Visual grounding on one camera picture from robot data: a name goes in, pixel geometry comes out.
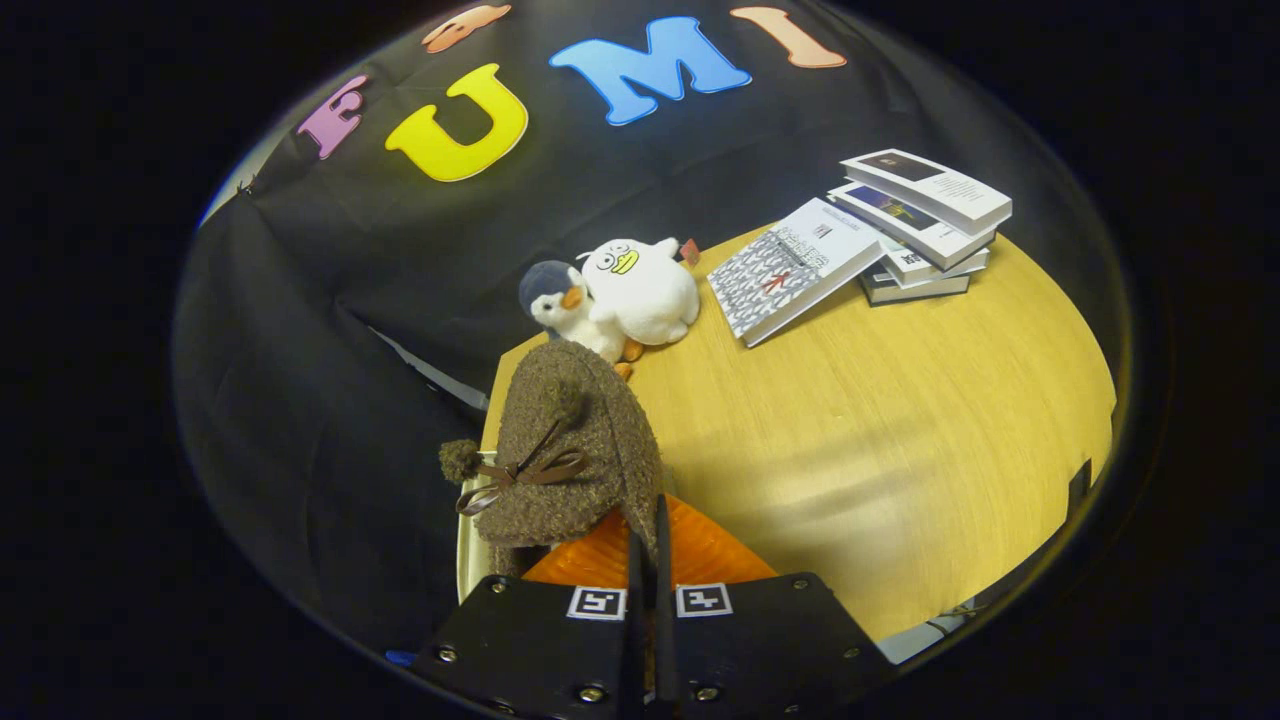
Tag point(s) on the thin white book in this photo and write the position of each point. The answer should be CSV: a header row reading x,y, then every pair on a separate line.
x,y
940,268

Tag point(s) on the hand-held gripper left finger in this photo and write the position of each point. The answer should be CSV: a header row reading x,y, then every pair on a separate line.
x,y
636,620

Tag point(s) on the black backdrop cloth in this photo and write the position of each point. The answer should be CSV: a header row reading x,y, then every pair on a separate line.
x,y
320,420

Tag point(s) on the blue and white plush penguin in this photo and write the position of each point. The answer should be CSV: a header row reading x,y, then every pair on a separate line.
x,y
575,310

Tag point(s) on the white plush duck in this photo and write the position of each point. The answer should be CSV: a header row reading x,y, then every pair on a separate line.
x,y
645,290

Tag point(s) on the dark grey book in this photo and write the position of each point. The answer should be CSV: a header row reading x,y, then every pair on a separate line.
x,y
915,290

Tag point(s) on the white book with blue picture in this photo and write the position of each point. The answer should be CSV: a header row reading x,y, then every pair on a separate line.
x,y
920,230

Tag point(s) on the beige fabric storage box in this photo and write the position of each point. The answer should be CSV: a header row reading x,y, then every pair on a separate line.
x,y
470,560

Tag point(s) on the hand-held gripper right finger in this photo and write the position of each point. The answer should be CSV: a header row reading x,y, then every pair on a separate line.
x,y
664,620

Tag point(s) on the brown fuzzy slipper shoe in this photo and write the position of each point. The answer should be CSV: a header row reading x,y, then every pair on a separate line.
x,y
580,440

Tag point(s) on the grey patterned book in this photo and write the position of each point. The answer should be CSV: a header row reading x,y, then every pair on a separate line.
x,y
790,268

